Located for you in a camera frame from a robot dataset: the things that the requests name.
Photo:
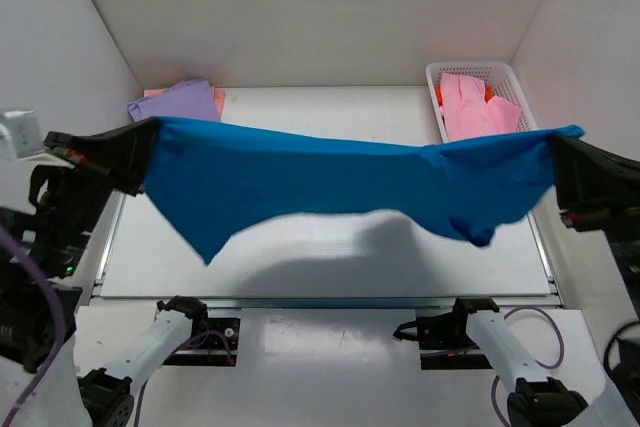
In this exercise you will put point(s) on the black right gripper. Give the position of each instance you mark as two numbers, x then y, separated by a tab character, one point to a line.
601	197

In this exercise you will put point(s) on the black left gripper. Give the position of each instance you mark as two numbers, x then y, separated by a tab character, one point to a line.
80	158

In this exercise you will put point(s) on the blue t-shirt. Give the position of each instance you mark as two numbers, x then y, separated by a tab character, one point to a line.
212	180

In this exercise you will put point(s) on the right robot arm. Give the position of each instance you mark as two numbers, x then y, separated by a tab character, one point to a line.
535	398

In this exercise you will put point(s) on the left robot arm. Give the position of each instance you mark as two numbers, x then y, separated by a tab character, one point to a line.
64	363

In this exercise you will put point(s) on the folded purple t-shirt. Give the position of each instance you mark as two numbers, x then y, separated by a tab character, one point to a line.
137	115

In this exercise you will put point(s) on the folded salmon t-shirt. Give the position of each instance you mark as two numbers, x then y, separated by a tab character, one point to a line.
194	101

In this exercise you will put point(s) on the orange garment in basket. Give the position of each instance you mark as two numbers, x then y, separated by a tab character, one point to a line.
487	97

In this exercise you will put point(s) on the pink t-shirt in basket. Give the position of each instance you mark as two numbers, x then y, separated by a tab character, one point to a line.
467	115

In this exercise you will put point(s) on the white plastic basket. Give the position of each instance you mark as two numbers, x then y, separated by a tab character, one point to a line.
498	75

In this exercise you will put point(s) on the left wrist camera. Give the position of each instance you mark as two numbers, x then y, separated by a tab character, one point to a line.
20	134

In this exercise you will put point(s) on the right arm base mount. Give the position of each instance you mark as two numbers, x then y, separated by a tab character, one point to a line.
442	339

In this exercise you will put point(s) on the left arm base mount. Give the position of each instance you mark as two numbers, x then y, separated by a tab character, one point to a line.
214	337

